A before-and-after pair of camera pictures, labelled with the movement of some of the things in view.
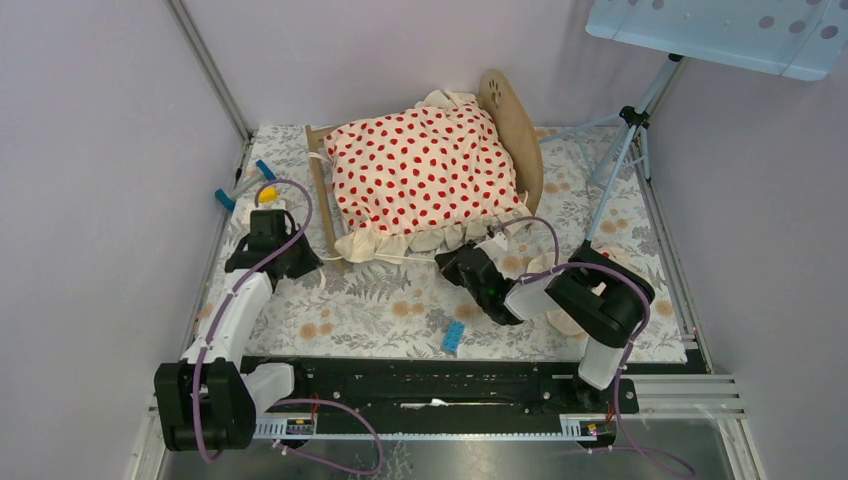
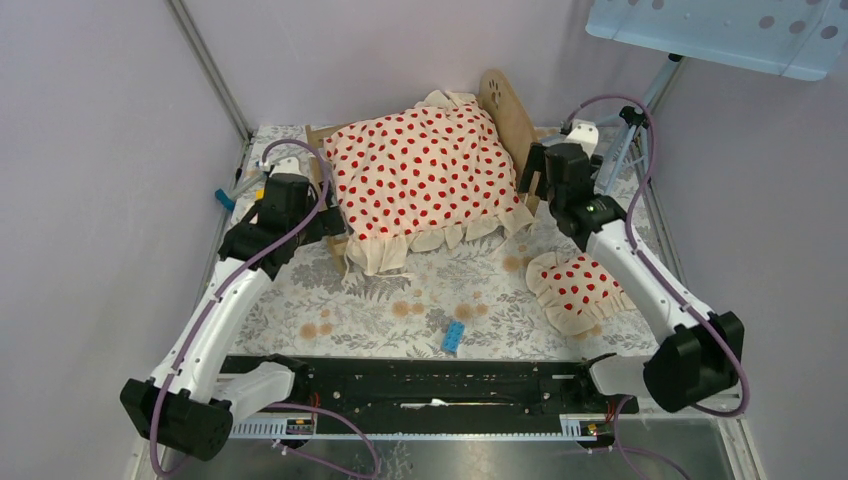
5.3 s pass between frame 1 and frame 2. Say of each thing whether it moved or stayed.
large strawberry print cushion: stayed
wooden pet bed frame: stayed
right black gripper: moved
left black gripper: moved
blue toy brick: stayed
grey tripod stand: stayed
